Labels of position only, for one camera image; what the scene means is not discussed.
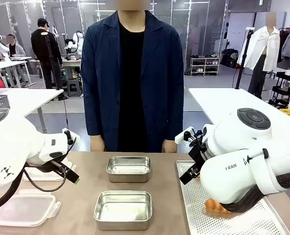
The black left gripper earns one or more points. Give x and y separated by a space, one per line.
47 168

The black tripod stand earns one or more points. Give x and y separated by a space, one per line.
53 63

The black wheeled cart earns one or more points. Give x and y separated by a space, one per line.
282 85

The white shoe rack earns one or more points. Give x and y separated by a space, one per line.
205 66

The white long side table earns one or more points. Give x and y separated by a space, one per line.
221 102

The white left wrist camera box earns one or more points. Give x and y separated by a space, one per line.
74 137

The person left forearm navy sleeve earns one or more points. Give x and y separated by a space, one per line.
174 112

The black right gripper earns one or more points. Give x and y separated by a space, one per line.
199 151

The black bag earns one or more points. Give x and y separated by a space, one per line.
229 57

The person in navy jacket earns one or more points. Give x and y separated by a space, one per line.
132 85

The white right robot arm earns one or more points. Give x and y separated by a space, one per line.
233 147

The seated person grey top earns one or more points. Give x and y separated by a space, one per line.
16 50

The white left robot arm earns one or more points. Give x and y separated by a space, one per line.
12 142

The person right forearm navy sleeve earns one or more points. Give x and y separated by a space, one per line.
92 110

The person right hand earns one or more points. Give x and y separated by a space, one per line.
97 144

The rectangular steel container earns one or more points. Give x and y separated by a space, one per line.
128 169
123 210

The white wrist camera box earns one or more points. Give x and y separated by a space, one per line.
181 136
74 137

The translucent plastic container lid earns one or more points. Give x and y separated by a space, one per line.
22 210
44 176

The white background work table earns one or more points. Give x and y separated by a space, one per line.
5 64

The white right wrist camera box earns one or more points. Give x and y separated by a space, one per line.
181 136

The grey plastic stool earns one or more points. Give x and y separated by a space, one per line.
74 88

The person left hand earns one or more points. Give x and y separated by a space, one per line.
169 146

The man in black cap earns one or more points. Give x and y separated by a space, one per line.
45 49

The black pole stand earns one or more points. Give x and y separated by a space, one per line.
243 58

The perforated metal baking tray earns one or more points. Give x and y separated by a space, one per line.
199 215

